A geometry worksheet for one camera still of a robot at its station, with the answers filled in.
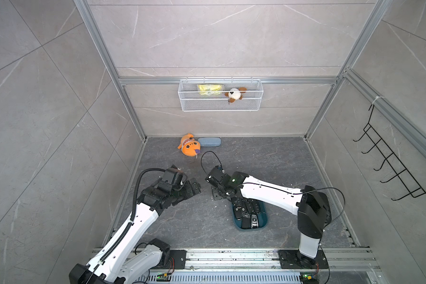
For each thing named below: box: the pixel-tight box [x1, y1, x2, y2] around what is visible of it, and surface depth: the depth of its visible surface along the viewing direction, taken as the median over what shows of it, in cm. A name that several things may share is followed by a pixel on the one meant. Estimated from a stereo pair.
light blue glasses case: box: [197, 136, 222, 147], surface depth 117 cm
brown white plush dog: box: [224, 86, 248, 105], surface depth 87 cm
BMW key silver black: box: [250, 214, 259, 229], surface depth 83 cm
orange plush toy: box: [177, 132, 202, 157], surface depth 107 cm
